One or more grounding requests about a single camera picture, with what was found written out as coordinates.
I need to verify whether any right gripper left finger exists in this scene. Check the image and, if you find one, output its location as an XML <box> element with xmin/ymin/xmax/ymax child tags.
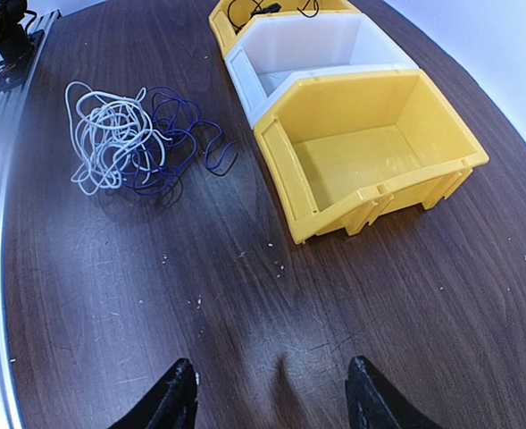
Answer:
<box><xmin>111</xmin><ymin>358</ymin><xmax>198</xmax><ymax>429</ymax></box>

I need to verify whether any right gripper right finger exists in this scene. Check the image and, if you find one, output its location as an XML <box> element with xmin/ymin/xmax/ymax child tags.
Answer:
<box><xmin>345</xmin><ymin>356</ymin><xmax>440</xmax><ymax>428</ymax></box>

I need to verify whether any yellow bin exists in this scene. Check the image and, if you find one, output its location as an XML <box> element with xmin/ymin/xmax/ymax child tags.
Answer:
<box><xmin>208</xmin><ymin>0</ymin><xmax>361</xmax><ymax>59</ymax></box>
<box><xmin>254</xmin><ymin>70</ymin><xmax>488</xmax><ymax>244</ymax></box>

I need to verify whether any white cable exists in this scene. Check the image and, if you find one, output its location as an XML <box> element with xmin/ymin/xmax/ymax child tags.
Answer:
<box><xmin>63</xmin><ymin>80</ymin><xmax>174</xmax><ymax>196</ymax></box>

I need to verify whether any purple cable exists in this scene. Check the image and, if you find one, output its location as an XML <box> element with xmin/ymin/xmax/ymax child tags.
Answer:
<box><xmin>123</xmin><ymin>85</ymin><xmax>238</xmax><ymax>198</ymax></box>

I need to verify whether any white bin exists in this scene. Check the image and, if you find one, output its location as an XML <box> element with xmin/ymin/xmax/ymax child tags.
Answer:
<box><xmin>225</xmin><ymin>13</ymin><xmax>419</xmax><ymax>128</ymax></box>

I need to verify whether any thin black cable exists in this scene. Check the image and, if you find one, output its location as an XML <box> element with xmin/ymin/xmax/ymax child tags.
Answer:
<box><xmin>226</xmin><ymin>0</ymin><xmax>321</xmax><ymax>35</ymax></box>

